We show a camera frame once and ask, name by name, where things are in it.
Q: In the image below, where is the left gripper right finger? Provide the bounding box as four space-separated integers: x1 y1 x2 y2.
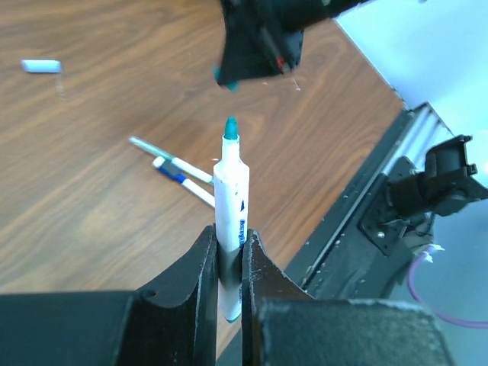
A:
241 229 313 365

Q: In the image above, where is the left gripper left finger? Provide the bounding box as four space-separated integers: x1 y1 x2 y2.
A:
121 225 217 365

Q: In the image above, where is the teal marker cap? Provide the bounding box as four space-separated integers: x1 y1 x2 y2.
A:
213 66 239 92

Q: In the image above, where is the green pen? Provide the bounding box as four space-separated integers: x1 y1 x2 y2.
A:
129 136 214 185

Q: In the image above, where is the blue white marker pen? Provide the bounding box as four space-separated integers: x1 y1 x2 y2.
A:
181 178 215 208

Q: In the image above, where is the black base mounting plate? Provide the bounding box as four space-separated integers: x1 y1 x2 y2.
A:
285 103 453 300

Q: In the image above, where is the teal white marker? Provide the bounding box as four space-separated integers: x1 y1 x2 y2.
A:
213 116 250 323

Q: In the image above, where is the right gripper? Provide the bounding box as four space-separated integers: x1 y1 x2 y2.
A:
219 0 365 82

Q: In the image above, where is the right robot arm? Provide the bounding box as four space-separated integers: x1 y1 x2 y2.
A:
216 0 487 224

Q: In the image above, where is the lilac pen cap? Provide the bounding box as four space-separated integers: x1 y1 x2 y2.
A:
21 59 62 74

